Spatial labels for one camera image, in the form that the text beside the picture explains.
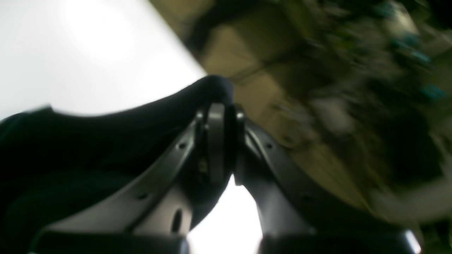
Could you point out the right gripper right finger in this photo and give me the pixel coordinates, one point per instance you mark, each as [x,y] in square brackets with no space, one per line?
[297,215]

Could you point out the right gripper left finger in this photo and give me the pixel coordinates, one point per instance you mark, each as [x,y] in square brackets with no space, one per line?
[154,212]

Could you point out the black T-shirt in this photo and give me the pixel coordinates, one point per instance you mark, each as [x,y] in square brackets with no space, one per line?
[54,165]

